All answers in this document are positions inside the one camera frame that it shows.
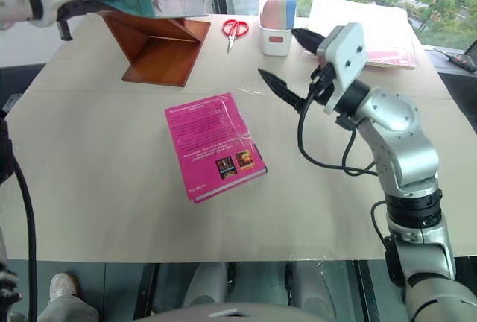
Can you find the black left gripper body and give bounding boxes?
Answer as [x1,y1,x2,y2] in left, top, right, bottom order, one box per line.
[56,0,94,22]

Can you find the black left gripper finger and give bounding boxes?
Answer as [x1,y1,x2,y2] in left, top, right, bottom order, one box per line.
[84,0,119,15]

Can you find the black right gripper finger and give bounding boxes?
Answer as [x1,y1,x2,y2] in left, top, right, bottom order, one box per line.
[290,28,326,55]
[257,69,310,115]

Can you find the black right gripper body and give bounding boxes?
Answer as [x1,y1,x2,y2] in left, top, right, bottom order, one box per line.
[307,61,338,105]

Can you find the teal covered book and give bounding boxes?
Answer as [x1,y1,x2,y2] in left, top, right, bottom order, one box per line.
[82,0,210,21]

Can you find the brown wooden bookshelf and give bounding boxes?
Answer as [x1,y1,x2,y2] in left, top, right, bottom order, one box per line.
[90,0,212,89]

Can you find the magenta pink book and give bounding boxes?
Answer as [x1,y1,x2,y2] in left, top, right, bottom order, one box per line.
[164,92,269,205]

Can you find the white plastic storage box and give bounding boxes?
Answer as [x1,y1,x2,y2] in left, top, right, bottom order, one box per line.
[258,0,298,57]

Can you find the blue pad in box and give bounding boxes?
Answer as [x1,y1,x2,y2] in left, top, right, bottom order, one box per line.
[285,0,298,29]

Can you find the pink pad in box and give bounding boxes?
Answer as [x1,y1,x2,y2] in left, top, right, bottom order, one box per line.
[262,0,288,29]

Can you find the pink paper folder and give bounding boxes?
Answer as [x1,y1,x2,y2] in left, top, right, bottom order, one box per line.
[363,40,420,72]

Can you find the black red hand tool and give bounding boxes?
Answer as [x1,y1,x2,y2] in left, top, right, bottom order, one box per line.
[432,46,477,74]

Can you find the grey rounded robot leg shell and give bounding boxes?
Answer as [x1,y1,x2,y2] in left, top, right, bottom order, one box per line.
[289,261,356,312]
[181,262,229,307]

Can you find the grey robot torso shell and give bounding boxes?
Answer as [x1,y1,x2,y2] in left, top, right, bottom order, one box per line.
[132,301,338,322]

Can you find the white sneaker shoe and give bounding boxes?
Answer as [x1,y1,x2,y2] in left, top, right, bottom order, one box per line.
[48,271,80,301]

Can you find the grey trouser leg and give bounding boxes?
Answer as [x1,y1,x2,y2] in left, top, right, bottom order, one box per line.
[37,291,101,322]

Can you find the black left wrist cable plug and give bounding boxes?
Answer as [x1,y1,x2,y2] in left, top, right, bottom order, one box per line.
[57,18,74,42]

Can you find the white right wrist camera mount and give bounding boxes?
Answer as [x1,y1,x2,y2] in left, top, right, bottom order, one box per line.
[315,22,369,115]

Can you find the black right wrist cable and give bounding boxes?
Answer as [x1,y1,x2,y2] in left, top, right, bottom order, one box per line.
[296,86,379,178]

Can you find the red handled scissors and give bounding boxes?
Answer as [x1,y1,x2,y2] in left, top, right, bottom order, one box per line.
[221,18,250,54]

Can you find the grey metal table bracket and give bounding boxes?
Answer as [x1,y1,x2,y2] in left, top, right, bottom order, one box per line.
[2,92,24,113]

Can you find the black right forearm cable loop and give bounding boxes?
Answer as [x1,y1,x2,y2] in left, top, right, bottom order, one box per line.
[369,199,391,252]

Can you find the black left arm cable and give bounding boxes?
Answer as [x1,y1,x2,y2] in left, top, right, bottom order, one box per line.
[0,111,39,322]

